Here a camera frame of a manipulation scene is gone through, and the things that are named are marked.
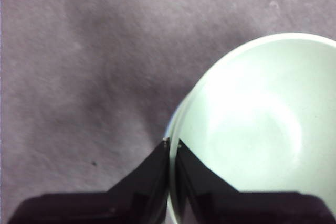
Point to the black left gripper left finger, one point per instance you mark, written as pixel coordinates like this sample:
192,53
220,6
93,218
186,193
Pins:
126,205

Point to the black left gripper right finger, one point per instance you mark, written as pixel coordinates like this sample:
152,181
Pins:
236,208

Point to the green ribbed bowl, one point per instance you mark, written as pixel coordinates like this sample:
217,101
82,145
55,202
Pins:
262,103

